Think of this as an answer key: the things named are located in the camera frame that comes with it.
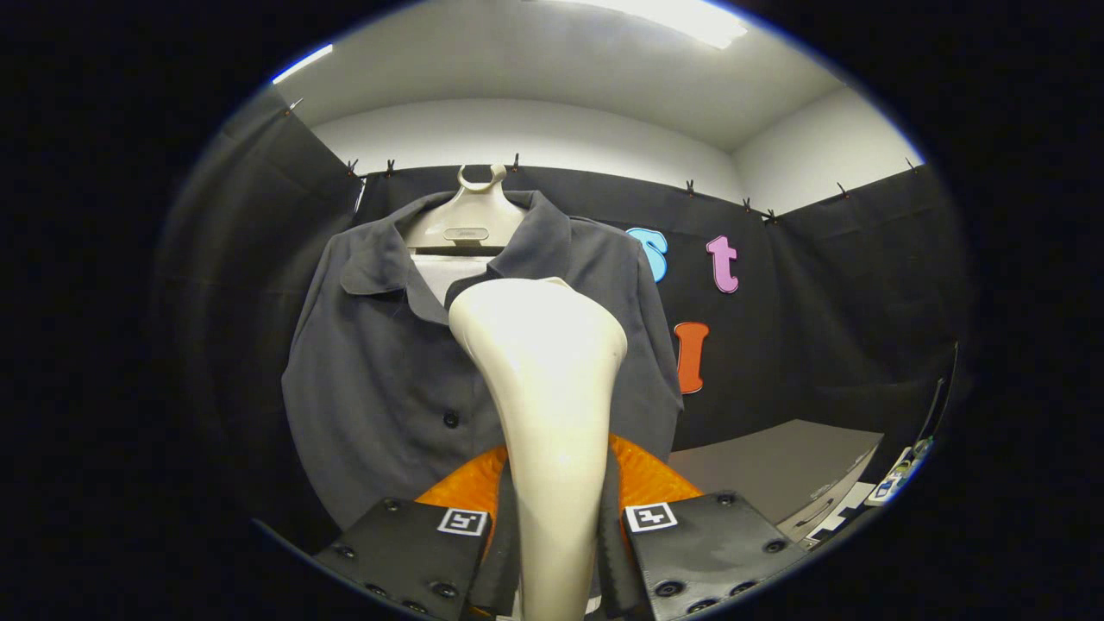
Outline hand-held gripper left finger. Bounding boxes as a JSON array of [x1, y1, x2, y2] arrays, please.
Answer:
[[312, 444, 523, 621]]

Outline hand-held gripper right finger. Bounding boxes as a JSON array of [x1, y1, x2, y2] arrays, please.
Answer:
[[597, 434, 807, 621]]

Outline cream garment steamer head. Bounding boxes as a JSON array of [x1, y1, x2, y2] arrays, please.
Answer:
[[448, 276, 629, 621]]

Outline dark grey button shirt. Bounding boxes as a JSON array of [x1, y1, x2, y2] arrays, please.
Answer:
[[282, 190, 685, 531]]

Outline cream clothes hanger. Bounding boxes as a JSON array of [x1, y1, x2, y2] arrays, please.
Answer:
[[404, 164, 529, 255]]

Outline grey cabinet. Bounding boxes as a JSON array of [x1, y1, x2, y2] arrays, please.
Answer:
[[668, 420, 885, 544]]

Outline white paper sheet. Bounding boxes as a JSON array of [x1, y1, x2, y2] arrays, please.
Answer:
[[806, 483, 876, 549]]

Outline colourful clutter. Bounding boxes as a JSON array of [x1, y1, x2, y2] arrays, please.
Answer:
[[867, 440, 932, 505]]

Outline black backdrop cloth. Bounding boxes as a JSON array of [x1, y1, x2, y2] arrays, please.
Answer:
[[151, 86, 975, 553]]

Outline row of black clips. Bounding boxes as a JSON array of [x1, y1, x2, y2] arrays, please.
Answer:
[[285, 99, 919, 223]]

